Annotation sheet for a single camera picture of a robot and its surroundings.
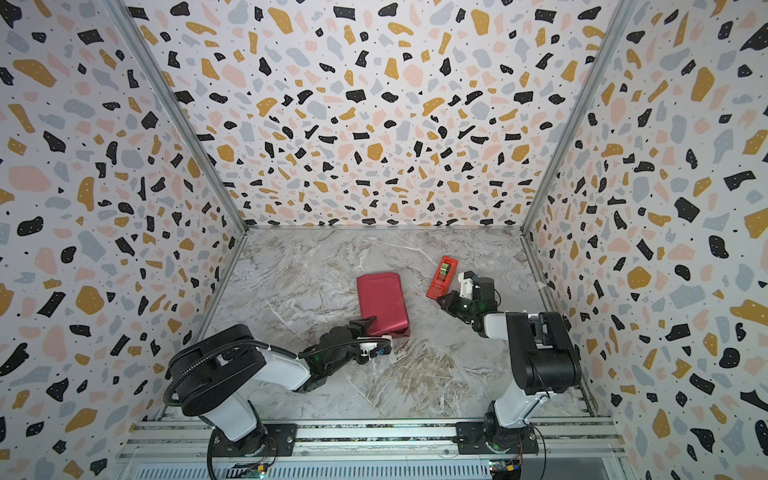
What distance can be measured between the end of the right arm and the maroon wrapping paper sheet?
0.46 feet

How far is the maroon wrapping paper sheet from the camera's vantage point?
0.87 meters

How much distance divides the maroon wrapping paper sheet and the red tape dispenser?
110 mm

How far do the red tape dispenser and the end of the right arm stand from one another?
106mm

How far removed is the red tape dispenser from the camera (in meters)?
0.99

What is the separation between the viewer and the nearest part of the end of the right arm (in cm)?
75
